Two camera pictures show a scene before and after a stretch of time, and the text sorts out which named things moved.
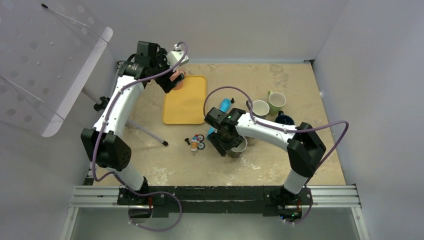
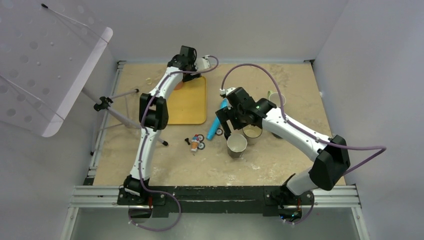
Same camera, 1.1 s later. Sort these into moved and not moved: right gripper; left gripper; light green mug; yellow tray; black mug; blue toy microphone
Moved: left gripper; right gripper
Not moved: light green mug; blue toy microphone; black mug; yellow tray
